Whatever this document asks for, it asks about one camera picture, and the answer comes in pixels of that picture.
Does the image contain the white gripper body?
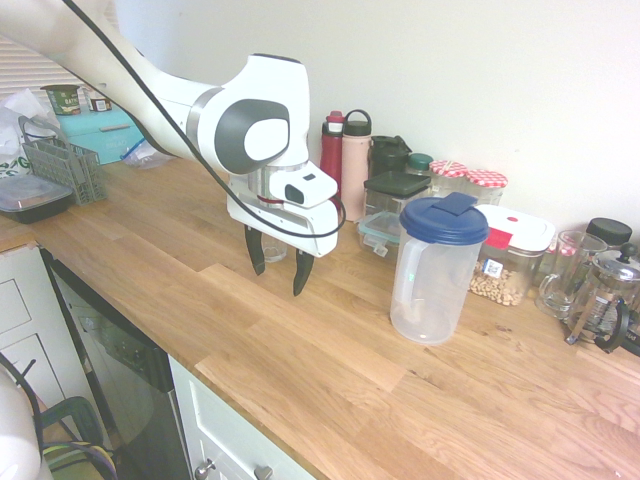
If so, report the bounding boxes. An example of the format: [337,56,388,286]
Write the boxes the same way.
[226,174,347,259]

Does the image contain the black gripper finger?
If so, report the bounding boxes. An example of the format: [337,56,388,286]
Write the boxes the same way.
[291,248,316,298]
[243,223,267,277]

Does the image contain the clear pitcher with blue lid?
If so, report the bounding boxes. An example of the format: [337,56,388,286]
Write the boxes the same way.
[388,191,491,347]

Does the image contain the red water bottle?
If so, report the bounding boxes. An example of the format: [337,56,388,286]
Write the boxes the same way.
[319,110,346,201]

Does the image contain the pink water bottle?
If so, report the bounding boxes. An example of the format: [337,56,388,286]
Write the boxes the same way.
[341,108,374,224]

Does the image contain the clear drinking glass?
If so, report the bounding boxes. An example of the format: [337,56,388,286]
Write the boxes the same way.
[260,231,289,265]

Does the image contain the glass container with teal lid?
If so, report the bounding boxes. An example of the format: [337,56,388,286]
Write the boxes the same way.
[356,209,404,258]

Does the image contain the square container with black lid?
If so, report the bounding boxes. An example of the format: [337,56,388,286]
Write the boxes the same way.
[363,170,433,222]

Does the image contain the black shaker bottle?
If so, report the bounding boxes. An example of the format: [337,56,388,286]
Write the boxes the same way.
[368,134,412,179]

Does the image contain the clear zip bag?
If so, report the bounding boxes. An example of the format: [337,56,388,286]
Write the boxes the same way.
[119,136,177,172]

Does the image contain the green lid jar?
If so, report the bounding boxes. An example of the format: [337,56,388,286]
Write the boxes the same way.
[404,152,435,177]

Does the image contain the black dishwasher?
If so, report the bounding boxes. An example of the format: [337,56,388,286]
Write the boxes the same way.
[41,248,194,480]

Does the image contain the jar with red checkered lid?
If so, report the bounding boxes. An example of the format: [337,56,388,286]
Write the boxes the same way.
[463,168,504,208]
[428,159,469,199]

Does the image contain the white cabinet front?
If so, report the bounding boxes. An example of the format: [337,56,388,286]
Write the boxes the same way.
[167,354,324,480]

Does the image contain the grey cutlery basket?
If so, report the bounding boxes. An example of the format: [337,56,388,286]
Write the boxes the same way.
[18,115,109,207]

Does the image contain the teal bread box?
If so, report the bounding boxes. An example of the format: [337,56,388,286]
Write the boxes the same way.
[54,108,144,167]

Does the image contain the white lid container with nuts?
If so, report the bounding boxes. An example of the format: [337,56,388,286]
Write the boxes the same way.
[468,203,558,308]

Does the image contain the black food container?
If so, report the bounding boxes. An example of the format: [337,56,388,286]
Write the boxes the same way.
[0,177,76,225]

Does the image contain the white side cabinet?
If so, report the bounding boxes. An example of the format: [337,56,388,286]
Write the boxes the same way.
[0,243,109,437]

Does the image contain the green oatmeal cup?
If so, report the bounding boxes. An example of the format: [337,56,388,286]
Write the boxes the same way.
[40,83,82,118]

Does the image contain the clear glass mug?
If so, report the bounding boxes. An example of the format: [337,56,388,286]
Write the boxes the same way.
[534,229,609,321]

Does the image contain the white plastic bag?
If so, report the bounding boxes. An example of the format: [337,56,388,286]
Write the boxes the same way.
[0,88,62,181]

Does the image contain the glass french press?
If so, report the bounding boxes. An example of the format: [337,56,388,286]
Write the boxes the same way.
[565,242,640,354]

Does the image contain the window blinds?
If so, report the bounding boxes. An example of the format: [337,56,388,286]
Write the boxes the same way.
[0,34,77,107]

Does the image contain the jar with black lid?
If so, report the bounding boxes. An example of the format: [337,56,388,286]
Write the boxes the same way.
[584,217,634,251]

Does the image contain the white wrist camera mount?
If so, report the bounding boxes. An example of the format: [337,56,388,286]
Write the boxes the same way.
[259,168,340,210]

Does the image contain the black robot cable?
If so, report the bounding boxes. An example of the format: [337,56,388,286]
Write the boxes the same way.
[62,0,347,239]

